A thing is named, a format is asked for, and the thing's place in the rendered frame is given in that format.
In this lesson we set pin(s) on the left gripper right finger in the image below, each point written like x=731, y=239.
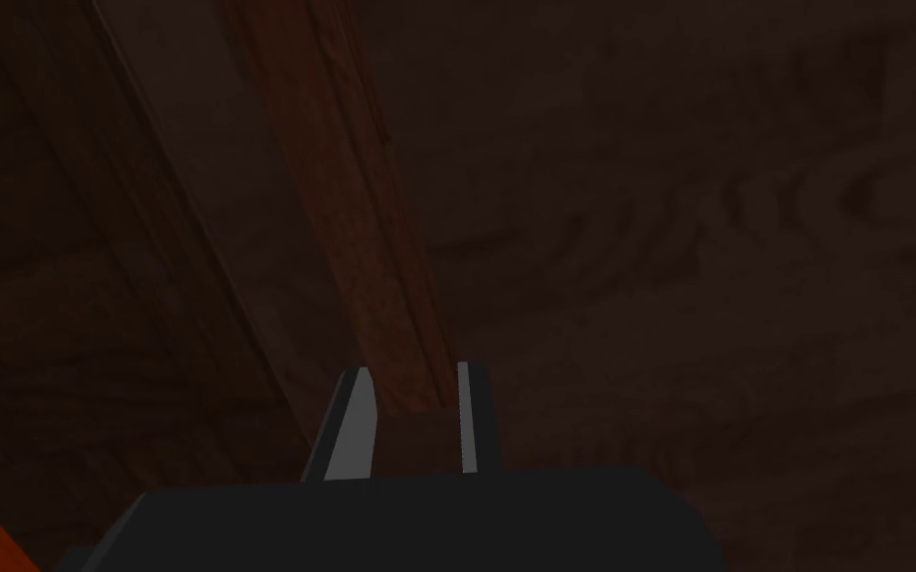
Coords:
x=475, y=421

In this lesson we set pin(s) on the dark brown wooden door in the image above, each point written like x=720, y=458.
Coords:
x=704, y=238

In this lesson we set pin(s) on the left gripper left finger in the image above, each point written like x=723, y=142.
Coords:
x=351, y=437

